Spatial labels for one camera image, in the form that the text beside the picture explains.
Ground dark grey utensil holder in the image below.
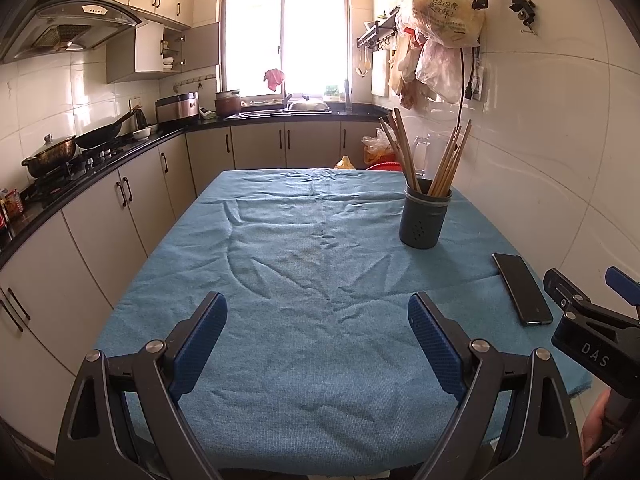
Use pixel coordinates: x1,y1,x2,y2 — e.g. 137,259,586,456
398,178,453,250

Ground bunch of wooden chopsticks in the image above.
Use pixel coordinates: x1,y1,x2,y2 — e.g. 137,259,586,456
378,107,473,198

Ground silver rice cooker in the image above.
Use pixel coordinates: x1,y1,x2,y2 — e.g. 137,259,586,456
155,91,201,126

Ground black smartphone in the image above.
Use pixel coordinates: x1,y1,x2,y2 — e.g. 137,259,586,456
492,252,554,327

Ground black cable with plug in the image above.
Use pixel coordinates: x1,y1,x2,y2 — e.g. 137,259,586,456
452,47,476,133

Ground black wall utensil rack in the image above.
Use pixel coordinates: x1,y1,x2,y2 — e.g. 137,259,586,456
356,7,401,51

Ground person's right hand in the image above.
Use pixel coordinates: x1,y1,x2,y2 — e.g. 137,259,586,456
581,390,627,468

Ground open wall cabinet with dishes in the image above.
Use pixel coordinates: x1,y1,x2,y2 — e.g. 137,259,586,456
106,22,221,85

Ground steel pot with lid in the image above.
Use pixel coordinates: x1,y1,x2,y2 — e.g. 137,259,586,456
21,134,78,178

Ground range hood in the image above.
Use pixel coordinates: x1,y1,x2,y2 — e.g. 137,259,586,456
0,0,146,63

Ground hanging plastic bags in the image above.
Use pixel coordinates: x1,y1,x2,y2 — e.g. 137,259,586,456
387,0,487,111

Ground clear glass pitcher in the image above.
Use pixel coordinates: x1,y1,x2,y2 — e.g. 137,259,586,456
411,132,463,183

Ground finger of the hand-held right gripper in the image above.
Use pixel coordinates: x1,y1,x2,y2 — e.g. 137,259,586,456
605,266,640,306
544,268,640,333

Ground beige lower kitchen cabinets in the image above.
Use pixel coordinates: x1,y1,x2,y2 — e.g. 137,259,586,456
0,122,381,456

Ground white plastic bag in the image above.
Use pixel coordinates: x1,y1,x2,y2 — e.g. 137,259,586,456
361,127,396,163

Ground white power strip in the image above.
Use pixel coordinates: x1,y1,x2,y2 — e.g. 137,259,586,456
472,57,488,111

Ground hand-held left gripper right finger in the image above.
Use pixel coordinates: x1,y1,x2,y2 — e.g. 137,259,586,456
407,291,586,480

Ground kitchen window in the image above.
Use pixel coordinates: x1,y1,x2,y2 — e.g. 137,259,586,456
220,0,351,101

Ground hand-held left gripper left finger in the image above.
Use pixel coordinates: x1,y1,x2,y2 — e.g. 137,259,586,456
54,291,228,480

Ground black wok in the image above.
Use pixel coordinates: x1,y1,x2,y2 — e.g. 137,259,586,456
75,105,141,150

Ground brown clay pot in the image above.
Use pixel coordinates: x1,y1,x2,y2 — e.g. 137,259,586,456
215,89,242,117

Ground black kitchen countertop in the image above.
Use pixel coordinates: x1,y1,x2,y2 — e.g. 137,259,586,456
0,107,391,266

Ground gas stove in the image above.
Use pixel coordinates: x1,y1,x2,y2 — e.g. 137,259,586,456
30,140,126,186

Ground steel pot lid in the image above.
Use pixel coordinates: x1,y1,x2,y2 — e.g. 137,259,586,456
289,95,331,112

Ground row of sauce bottles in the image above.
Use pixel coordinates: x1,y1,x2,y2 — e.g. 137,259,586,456
0,187,23,231

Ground white cutting board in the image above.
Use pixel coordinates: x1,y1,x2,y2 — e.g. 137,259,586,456
371,49,390,97

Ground blue tablecloth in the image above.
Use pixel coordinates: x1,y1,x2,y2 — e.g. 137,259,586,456
95,167,593,478

